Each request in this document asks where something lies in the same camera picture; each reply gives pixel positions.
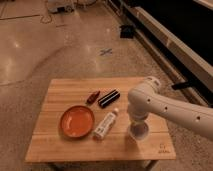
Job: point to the white ceramic cup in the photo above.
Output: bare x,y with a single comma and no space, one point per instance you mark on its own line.
138,131

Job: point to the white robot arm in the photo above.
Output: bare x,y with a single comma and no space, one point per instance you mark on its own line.
144,98

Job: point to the black striped box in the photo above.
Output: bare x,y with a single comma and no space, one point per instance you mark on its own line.
109,98

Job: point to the small brown red object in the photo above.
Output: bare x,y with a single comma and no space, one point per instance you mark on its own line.
92,98

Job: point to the white tube bottle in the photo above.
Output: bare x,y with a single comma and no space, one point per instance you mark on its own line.
105,125

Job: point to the wooden folding table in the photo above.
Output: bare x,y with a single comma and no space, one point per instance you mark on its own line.
47,145

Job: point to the orange plate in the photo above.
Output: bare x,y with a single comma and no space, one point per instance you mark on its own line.
77,121

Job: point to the black box on floor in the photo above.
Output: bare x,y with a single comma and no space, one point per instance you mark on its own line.
126,31

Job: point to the white equipment on floor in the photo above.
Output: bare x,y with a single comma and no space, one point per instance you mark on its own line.
57,6

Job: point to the grey wall ledge rail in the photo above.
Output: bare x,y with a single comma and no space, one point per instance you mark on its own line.
183,31

